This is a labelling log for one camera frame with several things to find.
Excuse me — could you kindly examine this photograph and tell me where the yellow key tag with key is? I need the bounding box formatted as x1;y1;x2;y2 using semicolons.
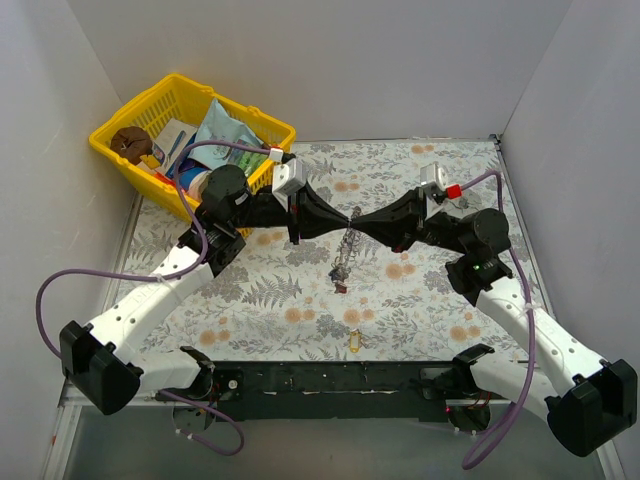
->
348;329;368;354

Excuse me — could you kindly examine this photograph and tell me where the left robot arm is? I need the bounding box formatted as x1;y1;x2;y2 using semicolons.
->
59;160;349;415

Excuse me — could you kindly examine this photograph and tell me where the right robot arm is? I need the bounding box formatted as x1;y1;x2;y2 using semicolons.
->
351;189;638;457

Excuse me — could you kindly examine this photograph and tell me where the grey wrapped can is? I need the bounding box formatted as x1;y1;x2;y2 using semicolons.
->
446;191;484;217

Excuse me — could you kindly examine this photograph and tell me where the green snack packet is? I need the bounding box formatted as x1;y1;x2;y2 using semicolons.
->
227;148;269;177

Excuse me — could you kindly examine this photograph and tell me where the floral patterned table mat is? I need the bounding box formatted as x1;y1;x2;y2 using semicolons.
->
141;140;544;361

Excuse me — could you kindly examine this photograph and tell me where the light blue chips bag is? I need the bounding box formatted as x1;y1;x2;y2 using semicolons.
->
189;99;263;170

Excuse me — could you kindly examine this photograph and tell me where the white blue box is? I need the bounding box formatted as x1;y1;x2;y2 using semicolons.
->
151;119;198;178

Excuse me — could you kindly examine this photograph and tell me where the yellow plastic shopping basket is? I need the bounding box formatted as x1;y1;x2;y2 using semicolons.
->
89;73;296;221

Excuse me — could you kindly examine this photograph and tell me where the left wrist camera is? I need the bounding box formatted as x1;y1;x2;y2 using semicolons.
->
272;158;307;196

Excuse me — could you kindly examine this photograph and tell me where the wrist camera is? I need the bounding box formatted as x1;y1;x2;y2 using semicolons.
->
272;158;307;196
420;162;462;204

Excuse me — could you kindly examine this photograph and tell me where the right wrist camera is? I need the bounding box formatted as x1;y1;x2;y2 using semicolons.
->
420;162;462;204

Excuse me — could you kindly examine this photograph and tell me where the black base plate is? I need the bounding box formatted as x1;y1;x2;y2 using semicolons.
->
89;349;571;421

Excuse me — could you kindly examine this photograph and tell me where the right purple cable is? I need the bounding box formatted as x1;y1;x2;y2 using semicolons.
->
460;168;540;471

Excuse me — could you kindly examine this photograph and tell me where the aluminium frame rail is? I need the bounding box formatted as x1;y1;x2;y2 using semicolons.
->
44;388;624;479

